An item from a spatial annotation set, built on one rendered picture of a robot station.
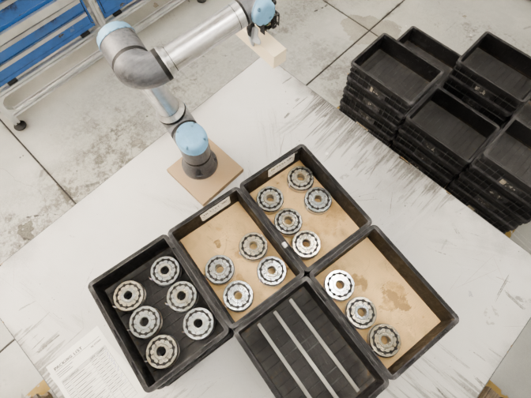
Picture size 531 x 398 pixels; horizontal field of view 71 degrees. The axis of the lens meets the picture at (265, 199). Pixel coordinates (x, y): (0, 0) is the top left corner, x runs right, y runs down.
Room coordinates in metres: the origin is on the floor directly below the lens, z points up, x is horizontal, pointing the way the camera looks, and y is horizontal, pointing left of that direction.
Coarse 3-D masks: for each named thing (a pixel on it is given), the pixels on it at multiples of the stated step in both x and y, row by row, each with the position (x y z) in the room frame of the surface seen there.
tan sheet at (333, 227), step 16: (256, 192) 0.58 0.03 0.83; (288, 192) 0.58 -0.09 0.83; (304, 208) 0.51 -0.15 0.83; (336, 208) 0.51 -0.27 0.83; (304, 224) 0.45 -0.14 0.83; (320, 224) 0.45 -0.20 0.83; (336, 224) 0.44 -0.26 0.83; (352, 224) 0.44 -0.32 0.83; (288, 240) 0.39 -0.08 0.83; (320, 240) 0.38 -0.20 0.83; (336, 240) 0.38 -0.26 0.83; (320, 256) 0.33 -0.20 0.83
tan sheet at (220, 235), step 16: (240, 208) 0.51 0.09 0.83; (208, 224) 0.45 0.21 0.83; (224, 224) 0.45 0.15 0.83; (240, 224) 0.45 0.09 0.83; (192, 240) 0.39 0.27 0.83; (208, 240) 0.39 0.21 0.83; (224, 240) 0.39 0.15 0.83; (192, 256) 0.33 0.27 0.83; (208, 256) 0.33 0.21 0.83; (240, 256) 0.33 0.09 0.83; (240, 272) 0.27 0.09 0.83; (256, 272) 0.27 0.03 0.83; (272, 272) 0.27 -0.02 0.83; (288, 272) 0.27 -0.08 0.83; (224, 288) 0.21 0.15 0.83; (256, 288) 0.21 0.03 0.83; (272, 288) 0.21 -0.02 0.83; (224, 304) 0.16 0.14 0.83; (256, 304) 0.16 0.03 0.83
